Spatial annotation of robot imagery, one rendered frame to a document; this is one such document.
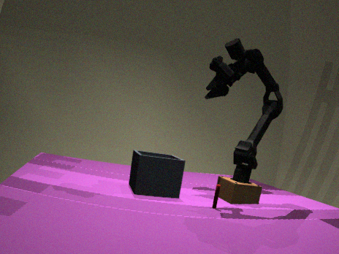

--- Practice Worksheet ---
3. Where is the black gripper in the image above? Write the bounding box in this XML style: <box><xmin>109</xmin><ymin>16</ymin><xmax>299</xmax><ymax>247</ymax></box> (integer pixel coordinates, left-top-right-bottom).
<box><xmin>205</xmin><ymin>63</ymin><xmax>243</xmax><ymax>99</ymax></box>

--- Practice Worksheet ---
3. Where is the dark red peg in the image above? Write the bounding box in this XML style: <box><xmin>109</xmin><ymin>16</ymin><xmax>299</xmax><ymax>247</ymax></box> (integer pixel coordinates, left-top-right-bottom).
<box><xmin>213</xmin><ymin>185</ymin><xmax>221</xmax><ymax>208</ymax></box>

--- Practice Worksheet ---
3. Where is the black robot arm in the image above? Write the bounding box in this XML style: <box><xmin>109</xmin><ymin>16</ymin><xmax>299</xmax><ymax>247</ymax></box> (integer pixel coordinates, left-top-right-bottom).
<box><xmin>225</xmin><ymin>38</ymin><xmax>283</xmax><ymax>184</ymax></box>

